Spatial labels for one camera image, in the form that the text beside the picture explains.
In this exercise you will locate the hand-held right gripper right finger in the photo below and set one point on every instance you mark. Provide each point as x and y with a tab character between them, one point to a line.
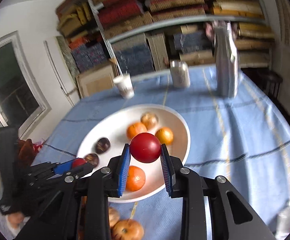
166	172

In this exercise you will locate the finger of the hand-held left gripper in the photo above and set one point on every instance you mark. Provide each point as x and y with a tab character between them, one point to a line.
62	167
81	171

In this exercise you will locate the dark chair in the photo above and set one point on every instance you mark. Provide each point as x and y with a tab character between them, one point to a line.
274	82

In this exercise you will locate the dark brown water chestnut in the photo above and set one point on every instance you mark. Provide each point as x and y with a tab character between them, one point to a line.
102	145
91	160

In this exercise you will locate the orange blotched round fruit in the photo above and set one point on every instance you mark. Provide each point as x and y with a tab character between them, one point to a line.
127	230

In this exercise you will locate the white leaning board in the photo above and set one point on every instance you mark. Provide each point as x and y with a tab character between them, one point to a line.
57	72

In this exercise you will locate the silver ribbed bottle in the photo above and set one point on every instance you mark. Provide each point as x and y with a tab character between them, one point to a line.
226	62

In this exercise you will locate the light wooden door panel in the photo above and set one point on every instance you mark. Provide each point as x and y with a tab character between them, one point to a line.
97	80

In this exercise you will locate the white paper cup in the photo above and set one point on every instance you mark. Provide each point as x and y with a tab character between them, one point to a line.
125	86

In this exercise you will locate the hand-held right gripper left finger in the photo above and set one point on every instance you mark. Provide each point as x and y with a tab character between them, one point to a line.
124	172

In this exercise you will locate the yellow orange round fruit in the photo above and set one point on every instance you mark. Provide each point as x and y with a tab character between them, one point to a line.
164	135

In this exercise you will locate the tan striped round fruit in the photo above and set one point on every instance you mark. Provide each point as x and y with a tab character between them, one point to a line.
150	120

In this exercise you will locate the red tomato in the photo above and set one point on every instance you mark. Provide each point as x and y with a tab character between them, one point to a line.
145	147
79	162

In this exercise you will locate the red patterned cloth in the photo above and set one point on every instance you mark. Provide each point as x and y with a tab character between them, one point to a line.
38	146

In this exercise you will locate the person's left forearm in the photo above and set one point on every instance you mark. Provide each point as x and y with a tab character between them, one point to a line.
2	230

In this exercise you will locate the white oval plate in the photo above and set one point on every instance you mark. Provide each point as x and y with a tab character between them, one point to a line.
110	130

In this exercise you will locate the tan brown round fruit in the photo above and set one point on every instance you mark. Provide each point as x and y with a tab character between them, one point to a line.
114	216

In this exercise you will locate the pink cloth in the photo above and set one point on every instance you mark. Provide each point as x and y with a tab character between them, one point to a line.
211	30

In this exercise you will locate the large orange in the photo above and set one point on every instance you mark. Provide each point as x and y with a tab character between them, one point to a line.
136	180

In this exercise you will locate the stack of grey blue boxes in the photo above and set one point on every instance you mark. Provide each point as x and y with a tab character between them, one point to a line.
135	55

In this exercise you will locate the stack of dark blue boxes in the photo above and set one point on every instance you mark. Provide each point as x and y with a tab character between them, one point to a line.
192	42

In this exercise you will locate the person's left hand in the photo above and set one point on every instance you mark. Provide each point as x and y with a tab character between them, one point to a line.
16	219

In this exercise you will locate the white drink can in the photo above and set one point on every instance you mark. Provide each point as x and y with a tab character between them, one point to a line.
180	75

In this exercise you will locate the blue checkered tablecloth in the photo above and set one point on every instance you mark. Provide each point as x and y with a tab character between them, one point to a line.
234	135

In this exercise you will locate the green marbled board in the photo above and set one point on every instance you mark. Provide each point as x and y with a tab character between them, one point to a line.
66	55

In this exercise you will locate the grey metal shelf rack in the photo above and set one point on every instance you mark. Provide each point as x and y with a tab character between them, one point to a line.
185	21

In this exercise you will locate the white framed window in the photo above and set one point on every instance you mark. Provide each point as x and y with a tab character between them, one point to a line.
12	92

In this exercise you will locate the stack of blue patterned boxes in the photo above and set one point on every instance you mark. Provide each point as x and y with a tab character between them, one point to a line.
87	55

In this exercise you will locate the brown plush cloth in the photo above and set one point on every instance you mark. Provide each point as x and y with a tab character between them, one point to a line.
25	147

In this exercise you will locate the small mandarin orange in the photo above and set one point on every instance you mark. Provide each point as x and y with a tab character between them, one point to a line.
135	130

